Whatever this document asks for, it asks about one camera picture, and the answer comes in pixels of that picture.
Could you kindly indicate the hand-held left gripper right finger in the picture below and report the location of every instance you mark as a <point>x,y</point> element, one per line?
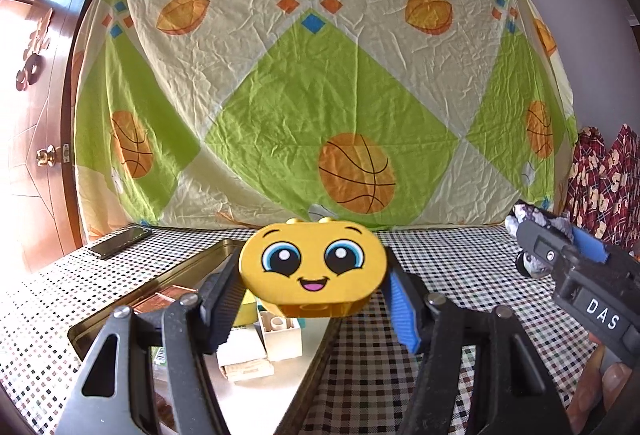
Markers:
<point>404,315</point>

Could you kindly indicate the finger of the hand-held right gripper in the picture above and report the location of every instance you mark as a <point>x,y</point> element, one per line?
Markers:
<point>542,242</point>
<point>590,246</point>

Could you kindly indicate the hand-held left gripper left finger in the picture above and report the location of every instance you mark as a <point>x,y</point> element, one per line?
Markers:
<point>220,310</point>

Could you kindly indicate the yellow cube block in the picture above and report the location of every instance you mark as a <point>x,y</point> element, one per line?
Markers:
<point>246,310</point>

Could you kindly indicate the shiny dark item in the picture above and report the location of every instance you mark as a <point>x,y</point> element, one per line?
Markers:
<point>537,215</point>

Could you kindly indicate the white box with red label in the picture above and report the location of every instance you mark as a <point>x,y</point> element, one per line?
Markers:
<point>245,360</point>

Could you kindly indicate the brown toy block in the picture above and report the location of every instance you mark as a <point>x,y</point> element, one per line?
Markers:
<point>160,300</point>

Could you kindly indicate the white toy block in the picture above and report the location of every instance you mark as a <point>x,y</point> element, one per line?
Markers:
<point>282,340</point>

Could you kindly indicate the gold metal tin box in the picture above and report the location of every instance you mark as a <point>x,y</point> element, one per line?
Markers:
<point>280,390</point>

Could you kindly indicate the yellow smiling face block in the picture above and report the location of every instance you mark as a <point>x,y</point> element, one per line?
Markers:
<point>310,265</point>

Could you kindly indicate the person's right hand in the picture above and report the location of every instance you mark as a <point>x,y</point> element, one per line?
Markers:
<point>587,390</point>

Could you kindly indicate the red patterned cloth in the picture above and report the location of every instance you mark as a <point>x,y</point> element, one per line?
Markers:
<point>605,180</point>

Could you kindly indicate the checkered tablecloth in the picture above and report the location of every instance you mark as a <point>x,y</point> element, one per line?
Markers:
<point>475,265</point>

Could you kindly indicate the black smartphone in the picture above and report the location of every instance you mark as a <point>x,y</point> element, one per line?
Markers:
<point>120,242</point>

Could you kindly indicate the brown wooden door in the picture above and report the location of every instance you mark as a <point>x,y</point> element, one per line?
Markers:
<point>40,215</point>

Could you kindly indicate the metal door latch plate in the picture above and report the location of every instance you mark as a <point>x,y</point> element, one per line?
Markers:
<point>66,154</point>

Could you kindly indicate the brass door knob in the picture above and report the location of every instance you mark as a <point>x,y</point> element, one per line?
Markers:
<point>46,156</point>

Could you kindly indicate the green basketball print sheet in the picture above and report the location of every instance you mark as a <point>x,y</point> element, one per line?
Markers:
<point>300,90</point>

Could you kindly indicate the wooden door ornament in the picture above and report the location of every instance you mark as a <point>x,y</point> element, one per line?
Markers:
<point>32,55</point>

